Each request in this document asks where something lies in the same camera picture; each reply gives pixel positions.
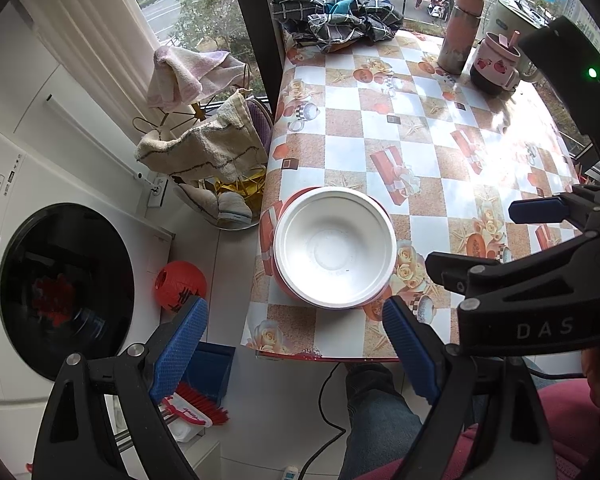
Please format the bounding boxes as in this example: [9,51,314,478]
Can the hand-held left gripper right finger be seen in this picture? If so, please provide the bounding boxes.
[381,296,551,480]

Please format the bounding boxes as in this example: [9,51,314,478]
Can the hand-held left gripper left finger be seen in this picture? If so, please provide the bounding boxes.
[32,295,210,480]

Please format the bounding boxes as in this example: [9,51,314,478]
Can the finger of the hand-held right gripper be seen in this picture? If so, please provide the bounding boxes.
[425,252,511,306]
[509,187,600,233]

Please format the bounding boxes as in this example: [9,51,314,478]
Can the pink square plate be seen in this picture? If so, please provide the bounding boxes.
[272,186,398,311]

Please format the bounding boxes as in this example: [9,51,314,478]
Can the white disposable bowl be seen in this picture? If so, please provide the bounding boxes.
[273,186,397,310]

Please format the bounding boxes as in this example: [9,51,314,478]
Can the blue box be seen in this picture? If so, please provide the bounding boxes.
[190,342,235,406]

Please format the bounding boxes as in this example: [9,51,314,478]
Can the red bristle brush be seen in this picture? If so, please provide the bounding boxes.
[160,382,229,428]

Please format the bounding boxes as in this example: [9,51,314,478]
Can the red paper lantern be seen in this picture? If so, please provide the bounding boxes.
[153,261,207,312]

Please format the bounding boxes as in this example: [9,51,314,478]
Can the white tissue pack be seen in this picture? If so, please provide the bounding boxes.
[172,420,206,443]

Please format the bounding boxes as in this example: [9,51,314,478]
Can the pink garment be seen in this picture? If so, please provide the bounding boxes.
[355,380,600,480]

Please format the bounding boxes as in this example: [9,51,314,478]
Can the white washing machine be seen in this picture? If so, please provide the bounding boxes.
[0,120,176,480]

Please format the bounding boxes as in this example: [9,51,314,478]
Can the checkered printed tablecloth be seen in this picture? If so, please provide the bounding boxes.
[241,30,583,363]

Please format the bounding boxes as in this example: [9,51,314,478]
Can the grey slippers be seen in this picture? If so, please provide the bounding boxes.
[180,185,253,231]

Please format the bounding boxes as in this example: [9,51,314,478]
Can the strawberry print mug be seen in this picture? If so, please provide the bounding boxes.
[469,31,523,96]

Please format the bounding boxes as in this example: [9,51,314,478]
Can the cream electric kettle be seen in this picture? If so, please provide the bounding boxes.
[490,0,551,83]

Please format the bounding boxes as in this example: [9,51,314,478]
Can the pink thermos bottle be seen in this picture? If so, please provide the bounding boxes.
[439,0,485,76]

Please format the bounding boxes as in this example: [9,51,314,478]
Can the beige towel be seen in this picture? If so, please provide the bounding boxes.
[135,91,268,181]

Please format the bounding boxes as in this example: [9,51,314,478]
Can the gold drying rack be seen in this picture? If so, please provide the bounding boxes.
[132,67,253,161]

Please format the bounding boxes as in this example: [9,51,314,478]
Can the purple chair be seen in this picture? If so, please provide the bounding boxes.
[246,97,273,153]

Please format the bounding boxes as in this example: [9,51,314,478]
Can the dark plaid cloth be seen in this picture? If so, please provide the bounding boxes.
[271,0,405,53]

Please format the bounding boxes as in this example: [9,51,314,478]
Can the pink towel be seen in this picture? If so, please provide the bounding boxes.
[146,45,246,109]

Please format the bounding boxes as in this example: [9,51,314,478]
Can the black cable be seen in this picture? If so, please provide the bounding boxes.
[300,362,348,480]

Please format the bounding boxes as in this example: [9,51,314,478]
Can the white wall socket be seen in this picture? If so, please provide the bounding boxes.
[147,175,167,208]

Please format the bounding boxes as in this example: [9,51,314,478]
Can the black window frame post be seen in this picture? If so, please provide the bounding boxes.
[225,0,286,106]

